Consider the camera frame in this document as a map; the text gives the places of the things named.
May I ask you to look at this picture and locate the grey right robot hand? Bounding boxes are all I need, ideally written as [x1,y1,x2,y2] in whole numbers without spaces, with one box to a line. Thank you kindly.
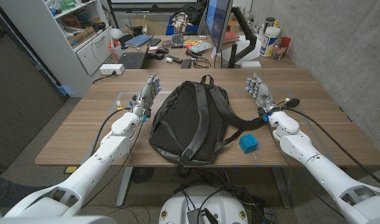
[245,73,280,118]

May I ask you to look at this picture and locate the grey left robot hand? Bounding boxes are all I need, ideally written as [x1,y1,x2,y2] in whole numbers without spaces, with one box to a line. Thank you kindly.
[130,73,162,121]

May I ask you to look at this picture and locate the black backpack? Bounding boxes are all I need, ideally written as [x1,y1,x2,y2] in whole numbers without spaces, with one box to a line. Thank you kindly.
[148,74,267,166]

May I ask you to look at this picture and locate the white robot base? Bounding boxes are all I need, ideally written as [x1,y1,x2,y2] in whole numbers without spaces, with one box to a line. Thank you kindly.
[158,185,249,224]

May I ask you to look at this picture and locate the white power strip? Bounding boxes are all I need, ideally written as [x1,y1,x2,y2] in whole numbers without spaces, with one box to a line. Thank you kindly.
[99,63,125,76]

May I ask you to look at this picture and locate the blue plastic cube box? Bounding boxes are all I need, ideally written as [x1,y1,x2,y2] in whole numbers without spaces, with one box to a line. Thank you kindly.
[239,134,259,154]

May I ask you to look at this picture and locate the white wipes canister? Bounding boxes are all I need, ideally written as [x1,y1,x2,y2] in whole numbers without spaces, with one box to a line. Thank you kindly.
[259,26,281,58]

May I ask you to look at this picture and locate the blue notebook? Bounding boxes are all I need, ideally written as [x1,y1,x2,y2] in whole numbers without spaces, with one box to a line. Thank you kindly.
[124,34,153,48]

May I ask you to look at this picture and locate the wooden work table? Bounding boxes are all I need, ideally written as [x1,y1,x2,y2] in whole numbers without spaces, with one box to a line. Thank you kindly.
[34,68,380,208]

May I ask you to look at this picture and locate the small black keyboard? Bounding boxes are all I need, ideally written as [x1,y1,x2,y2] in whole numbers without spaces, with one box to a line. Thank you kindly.
[171,32,184,49]

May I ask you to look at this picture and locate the white round lamp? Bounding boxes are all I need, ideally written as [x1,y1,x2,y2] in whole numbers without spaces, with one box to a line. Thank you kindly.
[110,27,125,40]

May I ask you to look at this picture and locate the dark bottle with black lid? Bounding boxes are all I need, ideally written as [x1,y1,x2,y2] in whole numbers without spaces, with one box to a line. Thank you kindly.
[264,17,276,32]

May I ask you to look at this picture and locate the black floor fan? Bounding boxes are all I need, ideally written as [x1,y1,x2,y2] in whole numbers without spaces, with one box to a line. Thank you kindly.
[130,167,155,184]

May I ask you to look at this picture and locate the blue storage bin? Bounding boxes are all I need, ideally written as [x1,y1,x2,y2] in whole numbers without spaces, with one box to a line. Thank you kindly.
[165,16,199,36]

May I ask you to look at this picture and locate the computer monitor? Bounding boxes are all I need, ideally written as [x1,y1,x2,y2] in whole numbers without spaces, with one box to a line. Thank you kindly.
[205,0,234,52]

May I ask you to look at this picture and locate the black jacket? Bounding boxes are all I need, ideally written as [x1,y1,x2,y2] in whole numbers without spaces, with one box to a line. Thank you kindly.
[171,1,208,26]

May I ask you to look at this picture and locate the white shelf cabinet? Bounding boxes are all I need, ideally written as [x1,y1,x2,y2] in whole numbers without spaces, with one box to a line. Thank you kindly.
[0,0,113,97]

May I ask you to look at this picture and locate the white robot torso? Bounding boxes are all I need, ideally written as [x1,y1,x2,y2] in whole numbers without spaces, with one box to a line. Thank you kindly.
[0,216,116,224]

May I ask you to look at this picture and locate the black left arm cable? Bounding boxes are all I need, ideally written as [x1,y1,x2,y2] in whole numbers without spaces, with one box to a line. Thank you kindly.
[90,107,131,156]

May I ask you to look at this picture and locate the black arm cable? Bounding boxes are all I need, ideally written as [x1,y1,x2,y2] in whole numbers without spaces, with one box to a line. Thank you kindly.
[283,98,380,190]
[90,107,131,156]

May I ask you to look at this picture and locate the black spiral cord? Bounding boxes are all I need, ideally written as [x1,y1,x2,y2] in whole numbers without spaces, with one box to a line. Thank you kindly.
[192,57,212,69]

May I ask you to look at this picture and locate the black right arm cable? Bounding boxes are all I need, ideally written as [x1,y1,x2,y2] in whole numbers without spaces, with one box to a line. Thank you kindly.
[283,98,380,190]

